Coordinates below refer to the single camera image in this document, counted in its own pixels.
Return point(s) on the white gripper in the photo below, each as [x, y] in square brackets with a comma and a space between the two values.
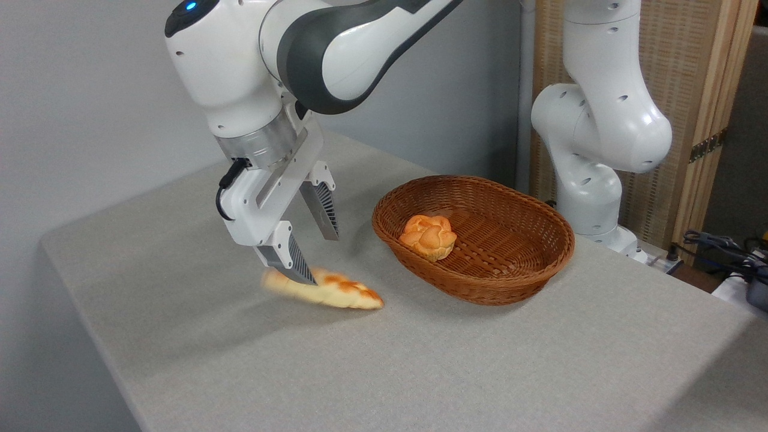
[258, 210]

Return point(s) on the long braided bread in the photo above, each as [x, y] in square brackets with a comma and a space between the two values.
[342, 294]

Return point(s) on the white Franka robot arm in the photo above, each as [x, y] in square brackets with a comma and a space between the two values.
[600, 120]

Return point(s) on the round bread roll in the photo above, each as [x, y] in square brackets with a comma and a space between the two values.
[429, 237]

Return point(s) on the brown wicker basket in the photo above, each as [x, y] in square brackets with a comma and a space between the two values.
[528, 240]

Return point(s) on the white power strip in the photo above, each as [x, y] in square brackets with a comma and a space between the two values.
[663, 262]

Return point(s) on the dark metal screen hinge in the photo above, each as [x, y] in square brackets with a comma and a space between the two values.
[708, 145]

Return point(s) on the wooden rattan folding screen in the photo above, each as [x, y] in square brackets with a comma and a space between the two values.
[690, 60]

